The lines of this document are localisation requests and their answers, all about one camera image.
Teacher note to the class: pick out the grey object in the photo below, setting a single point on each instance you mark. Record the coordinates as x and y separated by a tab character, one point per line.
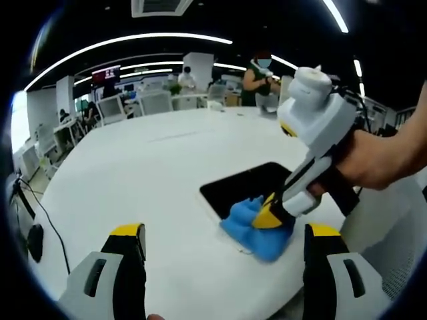
268	110

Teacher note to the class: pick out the green potted plant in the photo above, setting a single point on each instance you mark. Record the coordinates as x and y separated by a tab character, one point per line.
175	89

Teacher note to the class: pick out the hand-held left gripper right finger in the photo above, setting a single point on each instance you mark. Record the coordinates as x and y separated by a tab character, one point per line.
320	286

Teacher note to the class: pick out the person's left hand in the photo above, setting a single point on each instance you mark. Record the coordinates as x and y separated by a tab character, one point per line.
155	317

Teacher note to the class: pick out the blue cleaning cloth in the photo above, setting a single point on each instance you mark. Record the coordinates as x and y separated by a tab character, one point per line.
253	243

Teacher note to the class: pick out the red wall screen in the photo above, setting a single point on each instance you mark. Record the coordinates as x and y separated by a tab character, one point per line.
106	75

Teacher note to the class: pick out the white mesh office chair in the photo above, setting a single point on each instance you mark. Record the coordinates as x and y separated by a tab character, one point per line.
156	101
387	240
111	108

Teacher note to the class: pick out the ceiling air vent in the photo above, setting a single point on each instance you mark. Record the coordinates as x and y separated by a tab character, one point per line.
161	7

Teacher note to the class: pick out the long curved ceiling light strip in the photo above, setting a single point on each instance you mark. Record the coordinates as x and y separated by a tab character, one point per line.
126	41

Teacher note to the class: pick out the white crumpled cloth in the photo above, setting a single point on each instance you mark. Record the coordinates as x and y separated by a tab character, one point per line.
215	105

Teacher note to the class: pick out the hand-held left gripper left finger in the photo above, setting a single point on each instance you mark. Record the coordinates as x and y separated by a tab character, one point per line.
126	286

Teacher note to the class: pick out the person's right hand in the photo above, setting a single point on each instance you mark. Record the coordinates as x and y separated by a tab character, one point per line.
367	160

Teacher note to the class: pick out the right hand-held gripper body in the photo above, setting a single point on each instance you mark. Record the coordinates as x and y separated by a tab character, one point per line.
317	110

